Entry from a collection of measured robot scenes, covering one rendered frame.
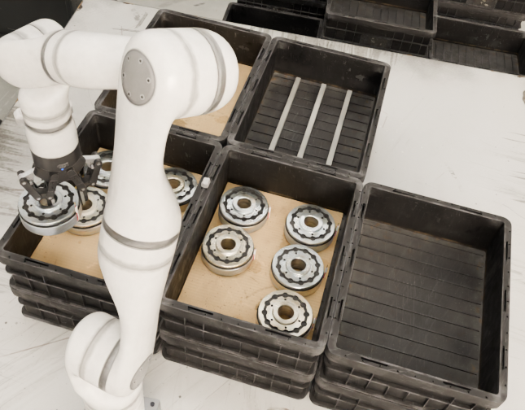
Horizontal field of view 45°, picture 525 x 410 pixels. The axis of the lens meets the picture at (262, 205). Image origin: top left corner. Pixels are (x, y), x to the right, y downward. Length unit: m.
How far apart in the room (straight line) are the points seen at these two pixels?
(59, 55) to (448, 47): 2.09
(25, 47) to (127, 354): 0.41
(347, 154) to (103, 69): 0.83
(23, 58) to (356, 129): 0.90
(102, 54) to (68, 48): 0.05
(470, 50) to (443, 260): 1.51
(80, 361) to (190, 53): 0.45
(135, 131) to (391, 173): 1.08
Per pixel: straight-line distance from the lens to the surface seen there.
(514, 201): 1.72
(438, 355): 1.24
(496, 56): 2.75
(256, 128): 1.50
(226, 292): 1.22
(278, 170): 1.31
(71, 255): 1.28
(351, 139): 1.52
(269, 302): 1.18
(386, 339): 1.22
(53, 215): 1.12
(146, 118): 0.64
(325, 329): 1.09
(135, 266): 0.74
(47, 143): 1.00
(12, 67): 0.90
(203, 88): 0.64
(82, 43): 0.79
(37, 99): 0.96
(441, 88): 1.96
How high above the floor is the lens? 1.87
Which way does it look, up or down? 51 degrees down
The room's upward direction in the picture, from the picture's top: 8 degrees clockwise
